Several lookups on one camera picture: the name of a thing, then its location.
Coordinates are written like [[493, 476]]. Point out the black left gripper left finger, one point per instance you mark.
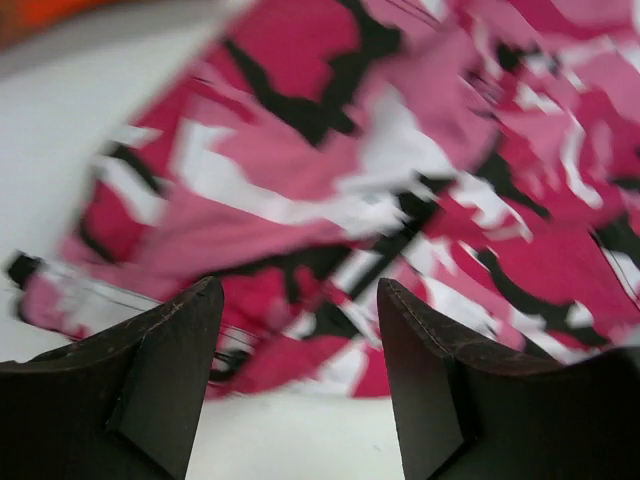
[[121, 404]]

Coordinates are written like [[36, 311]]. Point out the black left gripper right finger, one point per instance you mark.
[[467, 407]]

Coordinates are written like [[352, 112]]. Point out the pink camouflage trousers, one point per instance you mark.
[[483, 154]]

